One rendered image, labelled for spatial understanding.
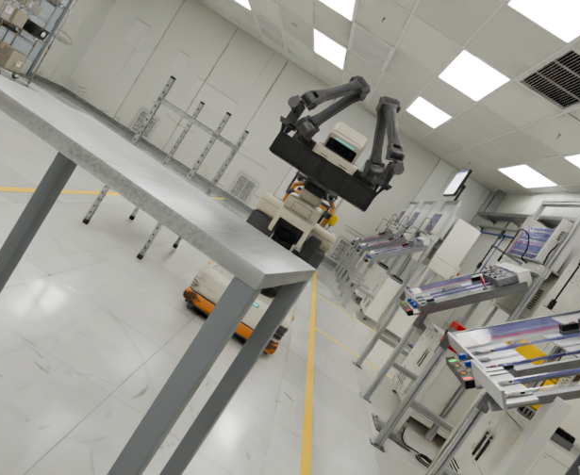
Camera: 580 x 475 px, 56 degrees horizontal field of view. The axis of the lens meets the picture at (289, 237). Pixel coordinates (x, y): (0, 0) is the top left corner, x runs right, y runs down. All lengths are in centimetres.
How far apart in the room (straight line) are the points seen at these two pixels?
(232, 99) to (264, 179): 173
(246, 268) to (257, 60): 1065
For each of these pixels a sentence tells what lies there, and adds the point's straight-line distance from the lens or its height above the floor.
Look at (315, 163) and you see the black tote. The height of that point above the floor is 108.
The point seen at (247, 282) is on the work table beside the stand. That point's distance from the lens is 81.
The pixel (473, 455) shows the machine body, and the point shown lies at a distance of 289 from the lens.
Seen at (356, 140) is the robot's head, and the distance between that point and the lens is 309.
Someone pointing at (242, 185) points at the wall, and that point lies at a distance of 1109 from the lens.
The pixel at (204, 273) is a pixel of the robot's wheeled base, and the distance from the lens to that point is 315.
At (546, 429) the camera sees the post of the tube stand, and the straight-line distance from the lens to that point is 216.
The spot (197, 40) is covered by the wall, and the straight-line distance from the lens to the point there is 1170.
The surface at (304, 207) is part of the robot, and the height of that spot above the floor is 86.
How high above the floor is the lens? 93
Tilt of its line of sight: 5 degrees down
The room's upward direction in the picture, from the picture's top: 33 degrees clockwise
